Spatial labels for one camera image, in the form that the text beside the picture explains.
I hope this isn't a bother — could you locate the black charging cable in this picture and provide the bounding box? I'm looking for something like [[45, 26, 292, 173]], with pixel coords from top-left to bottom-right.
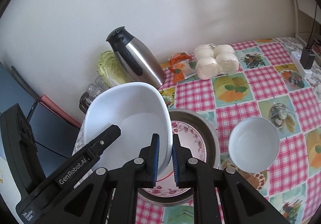
[[307, 0, 319, 50]]

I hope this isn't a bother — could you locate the tray of glass cups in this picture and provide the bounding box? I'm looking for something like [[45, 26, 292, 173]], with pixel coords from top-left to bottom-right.
[[86, 76, 109, 99]]

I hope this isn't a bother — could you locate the napa cabbage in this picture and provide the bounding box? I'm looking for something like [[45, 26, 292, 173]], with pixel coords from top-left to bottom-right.
[[97, 51, 131, 88]]

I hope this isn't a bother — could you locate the bag of steamed buns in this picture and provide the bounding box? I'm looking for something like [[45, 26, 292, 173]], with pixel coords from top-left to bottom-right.
[[194, 44, 239, 80]]

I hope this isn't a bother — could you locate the white power strip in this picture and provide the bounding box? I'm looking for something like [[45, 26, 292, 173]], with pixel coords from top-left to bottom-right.
[[290, 51, 312, 80]]

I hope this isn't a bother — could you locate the stainless steel thermos jug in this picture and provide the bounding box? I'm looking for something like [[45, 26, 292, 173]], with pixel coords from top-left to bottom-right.
[[106, 26, 166, 89]]

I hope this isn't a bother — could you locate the black power adapter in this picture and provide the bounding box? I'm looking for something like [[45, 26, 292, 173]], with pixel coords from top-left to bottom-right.
[[300, 47, 315, 70]]

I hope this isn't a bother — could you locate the floral pink rimmed plate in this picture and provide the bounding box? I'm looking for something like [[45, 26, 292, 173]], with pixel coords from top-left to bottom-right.
[[143, 120, 207, 198]]

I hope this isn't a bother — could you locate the white wooden shelf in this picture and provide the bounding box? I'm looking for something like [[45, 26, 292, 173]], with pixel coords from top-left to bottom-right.
[[293, 0, 320, 44]]

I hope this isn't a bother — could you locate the checkered picture tablecloth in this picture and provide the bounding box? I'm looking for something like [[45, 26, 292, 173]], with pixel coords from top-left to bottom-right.
[[72, 36, 321, 224]]

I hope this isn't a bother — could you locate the white square bowl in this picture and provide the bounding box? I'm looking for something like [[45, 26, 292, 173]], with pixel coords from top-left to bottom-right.
[[83, 82, 173, 175]]

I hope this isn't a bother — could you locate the pale blue round bowl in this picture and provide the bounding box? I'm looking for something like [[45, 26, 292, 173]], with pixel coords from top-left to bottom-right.
[[228, 117, 280, 173]]

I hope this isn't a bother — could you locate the orange snack packet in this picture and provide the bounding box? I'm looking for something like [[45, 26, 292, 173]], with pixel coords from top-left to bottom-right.
[[169, 52, 193, 83]]

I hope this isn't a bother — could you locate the glass teapot black handle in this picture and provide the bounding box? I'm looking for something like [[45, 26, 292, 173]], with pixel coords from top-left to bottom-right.
[[79, 91, 96, 114]]

